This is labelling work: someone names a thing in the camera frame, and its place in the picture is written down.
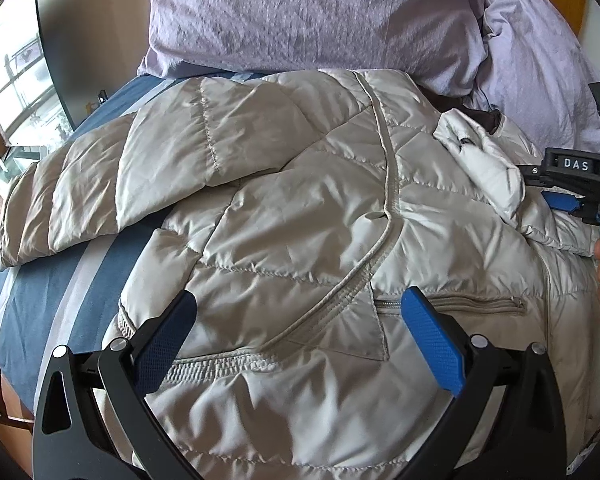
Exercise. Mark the left lavender pillow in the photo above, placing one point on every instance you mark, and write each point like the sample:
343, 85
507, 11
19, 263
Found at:
437, 42

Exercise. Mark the beige puffer jacket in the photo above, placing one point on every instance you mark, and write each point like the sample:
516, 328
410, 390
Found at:
297, 209

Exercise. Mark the lavender pillow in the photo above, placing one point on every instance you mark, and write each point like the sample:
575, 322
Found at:
437, 42
537, 75

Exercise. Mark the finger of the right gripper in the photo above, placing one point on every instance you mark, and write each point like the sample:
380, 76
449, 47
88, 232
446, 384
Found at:
561, 201

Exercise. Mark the right lavender pillow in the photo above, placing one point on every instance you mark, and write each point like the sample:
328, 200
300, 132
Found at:
537, 75

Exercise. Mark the black television screen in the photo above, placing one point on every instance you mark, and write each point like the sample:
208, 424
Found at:
92, 46

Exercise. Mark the blue striped bed sheet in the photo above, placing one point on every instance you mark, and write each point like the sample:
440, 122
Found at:
69, 298

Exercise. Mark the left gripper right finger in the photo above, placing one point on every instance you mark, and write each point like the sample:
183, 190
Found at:
528, 437

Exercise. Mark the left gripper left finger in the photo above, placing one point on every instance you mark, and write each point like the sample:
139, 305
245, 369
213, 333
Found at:
71, 440

